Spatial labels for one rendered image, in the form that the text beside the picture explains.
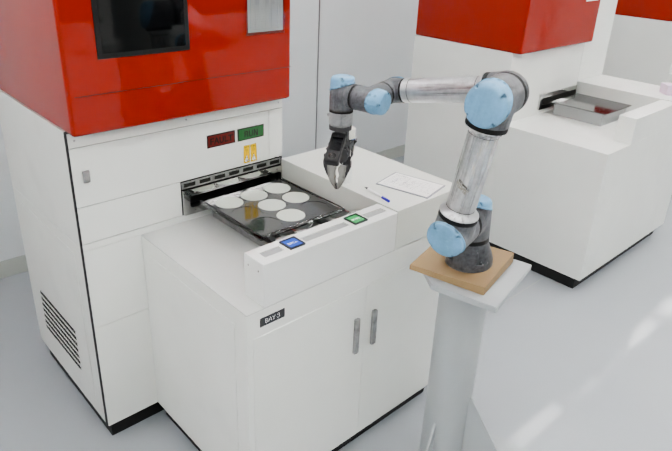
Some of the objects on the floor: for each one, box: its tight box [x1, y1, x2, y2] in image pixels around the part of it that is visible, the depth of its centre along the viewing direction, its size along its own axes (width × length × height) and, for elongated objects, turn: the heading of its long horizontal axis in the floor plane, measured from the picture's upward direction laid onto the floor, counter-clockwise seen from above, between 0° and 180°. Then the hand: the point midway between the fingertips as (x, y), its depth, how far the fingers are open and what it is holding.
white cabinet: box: [142, 216, 439, 451], centre depth 238 cm, size 64×96×82 cm, turn 128°
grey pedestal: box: [414, 259, 532, 451], centre depth 211 cm, size 51×44×82 cm
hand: (336, 186), depth 199 cm, fingers closed
